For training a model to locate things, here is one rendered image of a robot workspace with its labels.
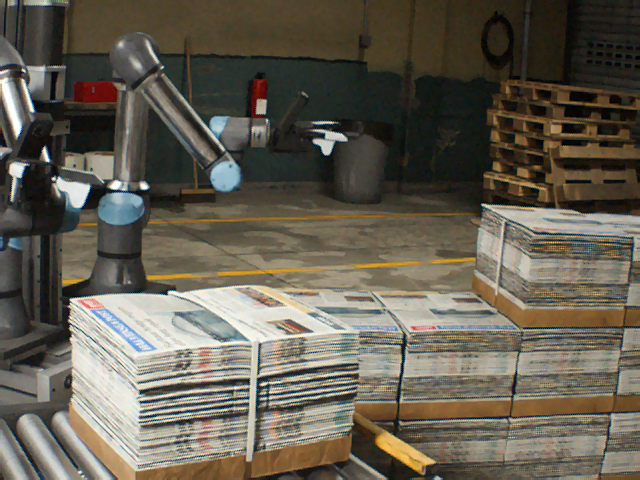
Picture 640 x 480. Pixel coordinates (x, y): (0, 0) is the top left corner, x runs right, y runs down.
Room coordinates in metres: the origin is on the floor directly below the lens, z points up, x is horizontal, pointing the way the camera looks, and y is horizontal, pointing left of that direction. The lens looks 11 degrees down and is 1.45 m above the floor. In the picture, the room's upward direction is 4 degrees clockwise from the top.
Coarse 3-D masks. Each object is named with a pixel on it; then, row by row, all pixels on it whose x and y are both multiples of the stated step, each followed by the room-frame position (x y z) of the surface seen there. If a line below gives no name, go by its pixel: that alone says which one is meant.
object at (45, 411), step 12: (0, 408) 1.57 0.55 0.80; (12, 408) 1.58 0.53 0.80; (24, 408) 1.58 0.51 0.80; (36, 408) 1.59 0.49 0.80; (48, 408) 1.60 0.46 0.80; (60, 408) 1.60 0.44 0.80; (12, 420) 1.55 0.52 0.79; (48, 420) 1.59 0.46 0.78; (12, 432) 1.55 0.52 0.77; (60, 444) 1.60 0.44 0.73; (36, 468) 1.57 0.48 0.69
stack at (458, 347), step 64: (384, 320) 2.27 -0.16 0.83; (448, 320) 2.31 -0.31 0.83; (512, 320) 2.35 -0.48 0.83; (384, 384) 2.20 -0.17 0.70; (448, 384) 2.23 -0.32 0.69; (512, 384) 2.26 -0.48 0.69; (576, 384) 2.30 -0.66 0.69; (448, 448) 2.23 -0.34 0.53; (512, 448) 2.26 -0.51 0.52; (576, 448) 2.29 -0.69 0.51
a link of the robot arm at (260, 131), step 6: (258, 120) 2.57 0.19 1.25; (264, 120) 2.58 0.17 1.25; (258, 126) 2.56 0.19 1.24; (264, 126) 2.56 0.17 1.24; (252, 132) 2.55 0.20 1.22; (258, 132) 2.56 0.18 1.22; (264, 132) 2.55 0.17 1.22; (252, 138) 2.55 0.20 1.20; (258, 138) 2.56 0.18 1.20; (264, 138) 2.56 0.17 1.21; (252, 144) 2.57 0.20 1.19; (258, 144) 2.57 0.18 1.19; (264, 144) 2.57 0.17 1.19
